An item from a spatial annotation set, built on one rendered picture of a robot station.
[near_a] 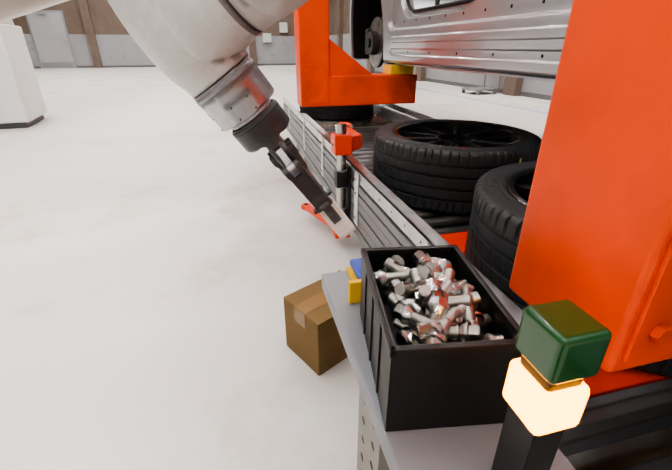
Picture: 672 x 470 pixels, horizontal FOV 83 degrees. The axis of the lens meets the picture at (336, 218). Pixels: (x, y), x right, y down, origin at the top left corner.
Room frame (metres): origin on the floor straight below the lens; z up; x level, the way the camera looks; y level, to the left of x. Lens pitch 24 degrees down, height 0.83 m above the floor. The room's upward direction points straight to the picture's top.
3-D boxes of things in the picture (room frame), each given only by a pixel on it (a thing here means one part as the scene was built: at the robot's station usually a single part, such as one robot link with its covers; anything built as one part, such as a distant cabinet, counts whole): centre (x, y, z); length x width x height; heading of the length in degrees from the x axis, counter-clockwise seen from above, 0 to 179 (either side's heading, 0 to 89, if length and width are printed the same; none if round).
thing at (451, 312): (0.38, -0.11, 0.51); 0.20 x 0.14 x 0.13; 5
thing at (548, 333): (0.20, -0.16, 0.64); 0.04 x 0.04 x 0.04; 14
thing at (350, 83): (2.33, -0.20, 0.69); 0.52 x 0.17 x 0.35; 104
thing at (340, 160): (1.51, -0.02, 0.30); 0.09 x 0.05 x 0.50; 14
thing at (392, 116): (3.39, -0.02, 0.19); 1.00 x 0.86 x 0.39; 14
